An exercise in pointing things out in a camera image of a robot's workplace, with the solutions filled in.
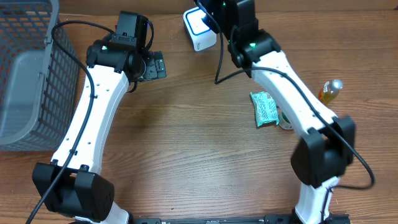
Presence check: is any teal wipes packet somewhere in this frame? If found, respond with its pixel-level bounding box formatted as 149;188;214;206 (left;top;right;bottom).
250;91;279;128

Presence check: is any green lid glass jar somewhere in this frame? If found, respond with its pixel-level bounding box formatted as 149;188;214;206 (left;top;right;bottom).
278;111;293;130

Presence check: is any yellow drink bottle silver cap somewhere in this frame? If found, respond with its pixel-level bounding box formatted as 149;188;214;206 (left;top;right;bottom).
318;80;343;105

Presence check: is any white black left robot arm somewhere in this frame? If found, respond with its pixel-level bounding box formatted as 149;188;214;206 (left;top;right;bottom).
32;11;167;223

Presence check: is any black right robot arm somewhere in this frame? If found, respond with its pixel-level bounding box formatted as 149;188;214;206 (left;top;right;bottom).
195;1;355;223

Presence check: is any white black barcode scanner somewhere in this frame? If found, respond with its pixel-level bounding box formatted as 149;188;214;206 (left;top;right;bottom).
183;7;217;52

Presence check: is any grey plastic mesh basket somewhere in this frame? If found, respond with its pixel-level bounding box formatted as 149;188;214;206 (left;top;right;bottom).
1;0;80;151

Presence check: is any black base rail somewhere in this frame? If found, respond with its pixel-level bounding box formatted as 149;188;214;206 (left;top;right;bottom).
74;213;352;224

